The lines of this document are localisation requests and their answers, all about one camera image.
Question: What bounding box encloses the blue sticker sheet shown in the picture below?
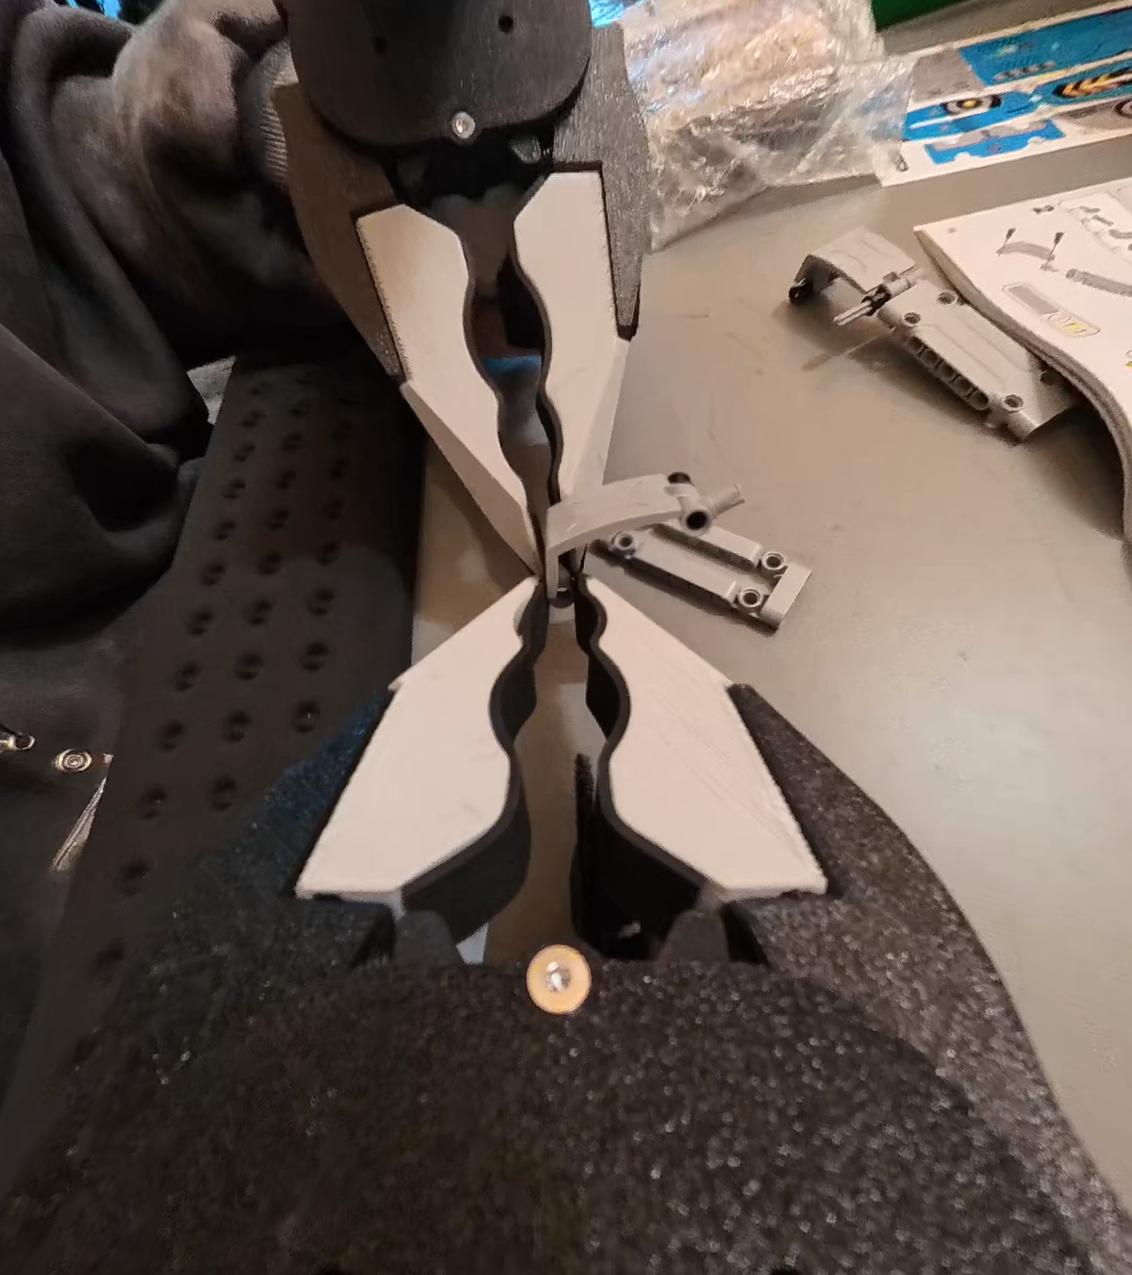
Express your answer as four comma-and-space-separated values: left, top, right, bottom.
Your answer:
875, 0, 1132, 191

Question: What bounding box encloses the white instruction booklet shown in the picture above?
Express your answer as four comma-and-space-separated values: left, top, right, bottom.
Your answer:
913, 161, 1132, 606

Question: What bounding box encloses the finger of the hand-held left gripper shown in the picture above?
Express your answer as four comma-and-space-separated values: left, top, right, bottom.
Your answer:
355, 201, 545, 579
510, 161, 634, 504

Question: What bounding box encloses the crumpled clear plastic wrap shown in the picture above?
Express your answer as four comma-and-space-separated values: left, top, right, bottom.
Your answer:
618, 0, 918, 252

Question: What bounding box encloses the grey open frame piece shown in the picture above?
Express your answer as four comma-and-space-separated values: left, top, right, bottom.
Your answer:
588, 524, 814, 631

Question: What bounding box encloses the grey curved panel piece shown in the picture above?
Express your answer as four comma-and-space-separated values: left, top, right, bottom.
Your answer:
543, 473, 690, 600

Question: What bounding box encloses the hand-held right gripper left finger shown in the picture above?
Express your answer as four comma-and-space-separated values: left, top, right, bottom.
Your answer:
295, 577, 546, 941

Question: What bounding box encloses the grey desk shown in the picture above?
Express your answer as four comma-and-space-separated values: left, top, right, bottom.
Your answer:
412, 120, 1132, 1275

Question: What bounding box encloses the person's grey sweater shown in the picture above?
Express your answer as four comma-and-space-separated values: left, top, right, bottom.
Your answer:
0, 0, 408, 1196

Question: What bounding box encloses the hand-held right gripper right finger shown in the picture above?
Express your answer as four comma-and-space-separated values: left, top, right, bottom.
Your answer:
570, 575, 827, 941

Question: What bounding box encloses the grey panel with holes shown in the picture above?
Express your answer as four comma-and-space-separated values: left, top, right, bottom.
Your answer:
875, 283, 1082, 446

